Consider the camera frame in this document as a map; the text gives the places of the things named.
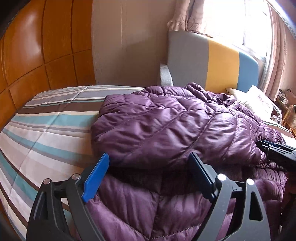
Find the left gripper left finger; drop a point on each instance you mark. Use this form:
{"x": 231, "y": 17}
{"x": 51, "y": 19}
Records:
{"x": 47, "y": 220}

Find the white embroidered pillow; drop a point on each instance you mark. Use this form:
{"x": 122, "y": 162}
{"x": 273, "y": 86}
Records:
{"x": 256, "y": 101}

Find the pink patterned curtain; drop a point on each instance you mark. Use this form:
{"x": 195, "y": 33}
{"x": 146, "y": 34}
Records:
{"x": 254, "y": 27}

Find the wicker bedside table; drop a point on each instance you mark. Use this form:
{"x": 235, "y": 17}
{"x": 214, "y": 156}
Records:
{"x": 285, "y": 101}

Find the grey white armrest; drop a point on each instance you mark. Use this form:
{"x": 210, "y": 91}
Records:
{"x": 164, "y": 78}

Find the purple quilted down jacket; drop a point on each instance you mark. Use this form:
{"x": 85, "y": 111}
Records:
{"x": 149, "y": 193}

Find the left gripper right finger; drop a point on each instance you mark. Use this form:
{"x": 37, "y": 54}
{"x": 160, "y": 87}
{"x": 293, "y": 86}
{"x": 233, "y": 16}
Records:
{"x": 237, "y": 211}

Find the striped bed quilt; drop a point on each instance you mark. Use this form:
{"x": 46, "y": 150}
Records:
{"x": 49, "y": 137}

